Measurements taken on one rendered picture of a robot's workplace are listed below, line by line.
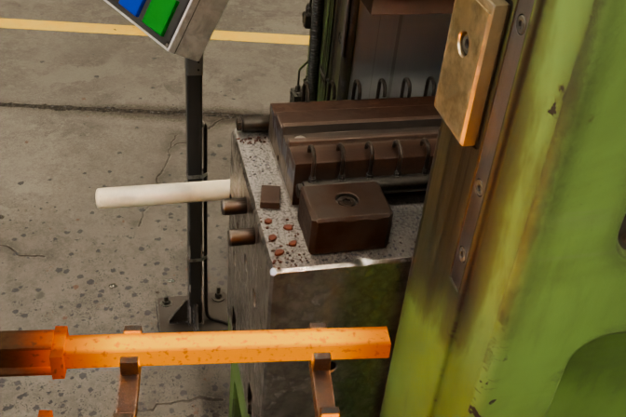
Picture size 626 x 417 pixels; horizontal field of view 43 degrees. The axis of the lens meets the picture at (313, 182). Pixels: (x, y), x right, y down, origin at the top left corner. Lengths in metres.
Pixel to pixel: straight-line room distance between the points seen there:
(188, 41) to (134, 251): 1.11
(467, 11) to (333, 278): 0.45
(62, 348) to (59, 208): 1.86
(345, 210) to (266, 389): 0.33
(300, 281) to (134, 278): 1.36
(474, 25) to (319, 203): 0.38
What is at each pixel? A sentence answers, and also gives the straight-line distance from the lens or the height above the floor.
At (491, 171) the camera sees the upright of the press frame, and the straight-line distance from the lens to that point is 0.88.
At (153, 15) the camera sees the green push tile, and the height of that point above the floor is 1.00.
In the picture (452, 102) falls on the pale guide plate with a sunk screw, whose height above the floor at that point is 1.22.
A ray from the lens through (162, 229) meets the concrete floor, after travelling 2.61.
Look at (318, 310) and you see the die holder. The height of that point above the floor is 0.83.
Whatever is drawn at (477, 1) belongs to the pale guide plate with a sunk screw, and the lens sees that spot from 0.86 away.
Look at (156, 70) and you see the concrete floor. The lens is 3.52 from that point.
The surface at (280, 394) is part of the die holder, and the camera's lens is 1.30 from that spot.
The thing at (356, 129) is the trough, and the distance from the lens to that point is 1.28.
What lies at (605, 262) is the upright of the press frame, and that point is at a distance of 0.90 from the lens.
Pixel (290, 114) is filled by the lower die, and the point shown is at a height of 0.99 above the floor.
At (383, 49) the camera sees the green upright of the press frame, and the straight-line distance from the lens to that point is 1.42.
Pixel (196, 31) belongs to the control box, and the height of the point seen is 0.99.
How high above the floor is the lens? 1.66
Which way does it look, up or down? 36 degrees down
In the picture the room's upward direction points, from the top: 6 degrees clockwise
